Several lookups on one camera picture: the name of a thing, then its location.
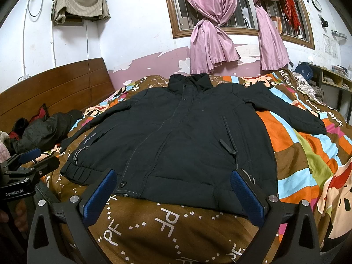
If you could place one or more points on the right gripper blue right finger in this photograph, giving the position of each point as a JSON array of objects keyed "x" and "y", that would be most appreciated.
[{"x": 300, "y": 242}]

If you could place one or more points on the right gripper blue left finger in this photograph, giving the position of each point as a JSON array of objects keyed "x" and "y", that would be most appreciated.
[{"x": 78, "y": 214}]

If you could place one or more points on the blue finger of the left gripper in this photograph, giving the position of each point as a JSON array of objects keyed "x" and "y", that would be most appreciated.
[
  {"x": 18, "y": 160},
  {"x": 44, "y": 167}
]

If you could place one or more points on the black jacket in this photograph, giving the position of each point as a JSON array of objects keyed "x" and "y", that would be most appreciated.
[{"x": 179, "y": 144}]

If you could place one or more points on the dark clothes pile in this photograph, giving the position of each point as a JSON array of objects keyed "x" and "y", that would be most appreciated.
[{"x": 42, "y": 131}]

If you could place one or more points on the colourful cartoon bedspread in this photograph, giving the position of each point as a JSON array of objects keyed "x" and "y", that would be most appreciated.
[{"x": 316, "y": 168}]

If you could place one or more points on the wooden headboard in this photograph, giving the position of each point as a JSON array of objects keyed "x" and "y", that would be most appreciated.
[{"x": 73, "y": 86}]

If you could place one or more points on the wooden shelf desk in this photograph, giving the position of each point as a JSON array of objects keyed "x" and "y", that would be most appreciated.
[{"x": 336, "y": 89}]

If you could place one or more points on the dark blue cap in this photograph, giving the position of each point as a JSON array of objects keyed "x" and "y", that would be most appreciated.
[{"x": 305, "y": 70}]

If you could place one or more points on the right pink curtain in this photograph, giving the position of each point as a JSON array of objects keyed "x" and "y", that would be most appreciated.
[{"x": 273, "y": 53}]

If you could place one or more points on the pink curtain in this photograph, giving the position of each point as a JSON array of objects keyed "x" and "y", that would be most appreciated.
[
  {"x": 273, "y": 53},
  {"x": 210, "y": 45}
]

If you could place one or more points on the red hanging tassel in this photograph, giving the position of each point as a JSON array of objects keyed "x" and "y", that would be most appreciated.
[{"x": 291, "y": 13}]

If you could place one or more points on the left pink curtain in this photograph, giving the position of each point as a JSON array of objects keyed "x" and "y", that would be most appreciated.
[{"x": 210, "y": 45}]

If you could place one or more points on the beige cloth-covered wall unit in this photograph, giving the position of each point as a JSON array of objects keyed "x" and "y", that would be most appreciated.
[{"x": 90, "y": 9}]

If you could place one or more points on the round wall clock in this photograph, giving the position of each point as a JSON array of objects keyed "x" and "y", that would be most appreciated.
[{"x": 317, "y": 5}]

